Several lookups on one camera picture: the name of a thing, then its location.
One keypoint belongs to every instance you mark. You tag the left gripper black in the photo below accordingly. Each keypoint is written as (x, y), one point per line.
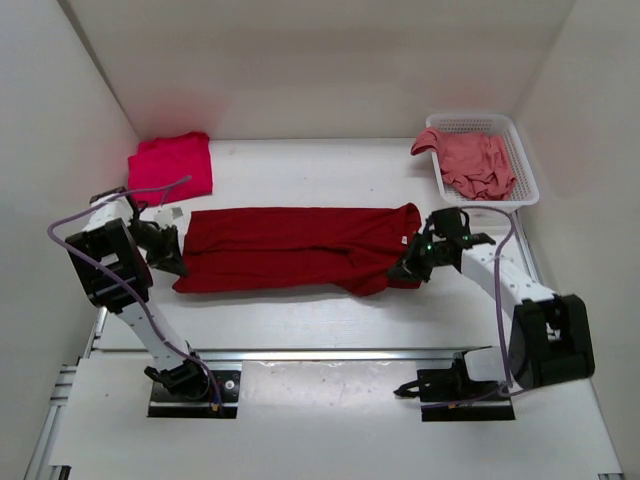
(169, 256)

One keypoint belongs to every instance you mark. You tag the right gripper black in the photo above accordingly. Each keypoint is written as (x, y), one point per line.
(417, 259)

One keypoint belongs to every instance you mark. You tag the magenta t shirt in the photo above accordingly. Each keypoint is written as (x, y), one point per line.
(164, 161)

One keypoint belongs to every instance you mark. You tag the dark red t shirt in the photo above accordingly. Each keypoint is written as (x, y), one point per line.
(245, 249)

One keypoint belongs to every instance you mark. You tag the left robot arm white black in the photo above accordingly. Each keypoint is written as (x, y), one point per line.
(113, 256)

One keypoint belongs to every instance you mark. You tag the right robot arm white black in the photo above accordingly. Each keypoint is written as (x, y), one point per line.
(544, 337)

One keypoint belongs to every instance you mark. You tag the salmon pink t shirt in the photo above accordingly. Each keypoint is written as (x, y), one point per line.
(474, 164)

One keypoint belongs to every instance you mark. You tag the white plastic laundry basket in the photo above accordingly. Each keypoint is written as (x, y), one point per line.
(525, 191)

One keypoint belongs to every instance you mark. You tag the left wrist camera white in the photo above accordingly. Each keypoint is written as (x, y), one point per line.
(168, 217)

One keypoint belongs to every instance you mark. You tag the aluminium frame rail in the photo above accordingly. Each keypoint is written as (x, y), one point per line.
(331, 413)

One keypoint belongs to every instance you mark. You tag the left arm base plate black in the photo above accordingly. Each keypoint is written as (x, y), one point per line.
(204, 403)

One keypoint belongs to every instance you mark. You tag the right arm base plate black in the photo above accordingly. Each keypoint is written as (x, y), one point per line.
(449, 395)

